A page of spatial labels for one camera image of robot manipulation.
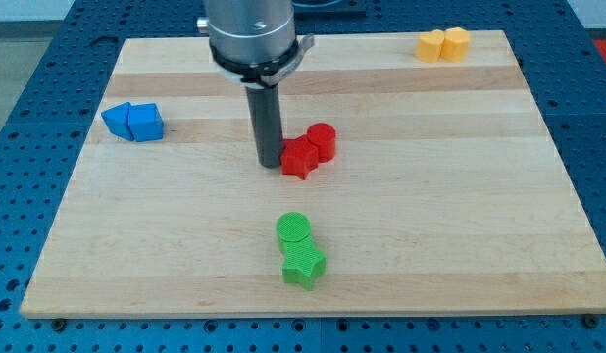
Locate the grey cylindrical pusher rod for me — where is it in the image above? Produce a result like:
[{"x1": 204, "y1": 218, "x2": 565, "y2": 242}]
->
[{"x1": 246, "y1": 86, "x2": 284, "y2": 169}]

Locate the red star block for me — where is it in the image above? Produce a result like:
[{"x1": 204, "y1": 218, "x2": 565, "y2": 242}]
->
[{"x1": 280, "y1": 135, "x2": 319, "y2": 180}]

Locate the red cylinder block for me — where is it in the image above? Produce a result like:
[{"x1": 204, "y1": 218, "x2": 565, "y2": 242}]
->
[{"x1": 306, "y1": 123, "x2": 337, "y2": 163}]

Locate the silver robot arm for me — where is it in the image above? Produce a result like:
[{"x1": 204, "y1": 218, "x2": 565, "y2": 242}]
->
[{"x1": 196, "y1": 0, "x2": 315, "y2": 168}]

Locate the blue cube block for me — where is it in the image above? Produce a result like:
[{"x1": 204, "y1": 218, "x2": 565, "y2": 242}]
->
[{"x1": 127, "y1": 103, "x2": 164, "y2": 142}]

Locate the green cylinder block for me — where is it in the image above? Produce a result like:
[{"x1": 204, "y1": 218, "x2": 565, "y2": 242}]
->
[{"x1": 276, "y1": 212, "x2": 312, "y2": 254}]

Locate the blue triangular block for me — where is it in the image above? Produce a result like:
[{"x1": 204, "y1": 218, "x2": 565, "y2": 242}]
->
[{"x1": 101, "y1": 102, "x2": 134, "y2": 141}]

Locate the green star block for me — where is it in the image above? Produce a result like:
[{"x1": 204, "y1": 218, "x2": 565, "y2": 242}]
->
[{"x1": 279, "y1": 236, "x2": 327, "y2": 291}]

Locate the yellow heart block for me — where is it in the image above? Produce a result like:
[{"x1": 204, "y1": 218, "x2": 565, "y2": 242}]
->
[{"x1": 415, "y1": 29, "x2": 445, "y2": 63}]

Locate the yellow hexagon block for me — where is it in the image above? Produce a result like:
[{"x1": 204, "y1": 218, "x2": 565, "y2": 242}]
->
[{"x1": 440, "y1": 27, "x2": 471, "y2": 62}]

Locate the light wooden board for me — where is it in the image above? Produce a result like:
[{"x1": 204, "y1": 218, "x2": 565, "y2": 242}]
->
[{"x1": 21, "y1": 30, "x2": 606, "y2": 319}]

